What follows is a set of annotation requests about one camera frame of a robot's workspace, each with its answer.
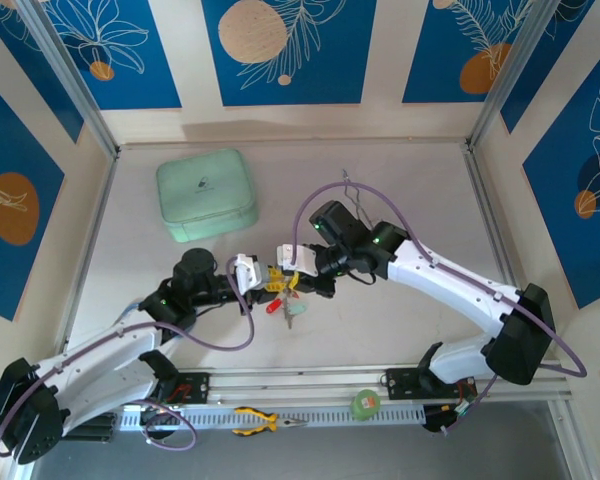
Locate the red key tag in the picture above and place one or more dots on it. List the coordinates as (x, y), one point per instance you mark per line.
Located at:
(274, 306)

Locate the key with teal tag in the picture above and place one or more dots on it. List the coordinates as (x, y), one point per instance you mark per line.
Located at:
(299, 308)

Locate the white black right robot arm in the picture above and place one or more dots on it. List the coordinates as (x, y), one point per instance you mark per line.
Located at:
(455, 282)

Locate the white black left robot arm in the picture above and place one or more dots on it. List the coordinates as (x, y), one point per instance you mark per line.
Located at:
(105, 360)

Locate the mint green zipper case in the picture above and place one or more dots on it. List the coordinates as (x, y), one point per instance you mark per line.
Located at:
(205, 195)

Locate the green tape roll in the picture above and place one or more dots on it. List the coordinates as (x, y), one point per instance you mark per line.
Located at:
(365, 405)

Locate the black profile blocks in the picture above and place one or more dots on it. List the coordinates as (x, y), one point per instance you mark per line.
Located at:
(97, 432)

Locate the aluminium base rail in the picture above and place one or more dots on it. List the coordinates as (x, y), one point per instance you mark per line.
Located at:
(300, 382)

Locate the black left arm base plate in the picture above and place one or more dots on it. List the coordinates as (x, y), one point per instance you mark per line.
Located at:
(200, 385)

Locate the aluminium table edge rail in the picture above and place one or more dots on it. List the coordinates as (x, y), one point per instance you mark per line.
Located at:
(492, 225)
(93, 225)

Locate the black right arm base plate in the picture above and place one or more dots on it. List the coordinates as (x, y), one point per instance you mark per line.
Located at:
(400, 385)

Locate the aluminium frame post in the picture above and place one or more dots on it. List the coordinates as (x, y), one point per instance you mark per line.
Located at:
(70, 75)
(515, 75)

